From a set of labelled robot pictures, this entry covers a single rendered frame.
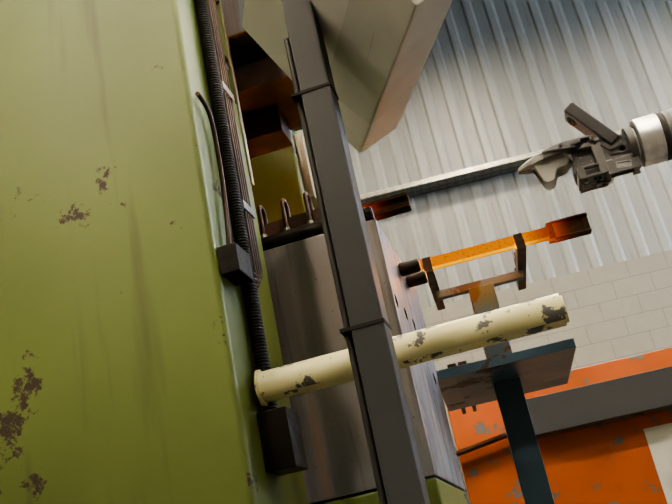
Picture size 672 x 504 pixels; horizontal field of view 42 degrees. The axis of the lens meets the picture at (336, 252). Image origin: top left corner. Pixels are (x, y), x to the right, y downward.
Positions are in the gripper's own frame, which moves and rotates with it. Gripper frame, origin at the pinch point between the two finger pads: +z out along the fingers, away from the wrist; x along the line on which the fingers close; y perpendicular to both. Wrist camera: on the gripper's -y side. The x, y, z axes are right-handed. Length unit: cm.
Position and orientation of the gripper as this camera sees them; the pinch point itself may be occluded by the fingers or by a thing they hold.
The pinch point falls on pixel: (524, 166)
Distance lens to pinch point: 169.0
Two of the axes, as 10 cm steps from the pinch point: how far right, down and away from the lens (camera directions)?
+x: 2.6, 3.1, 9.1
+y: 1.9, 9.1, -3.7
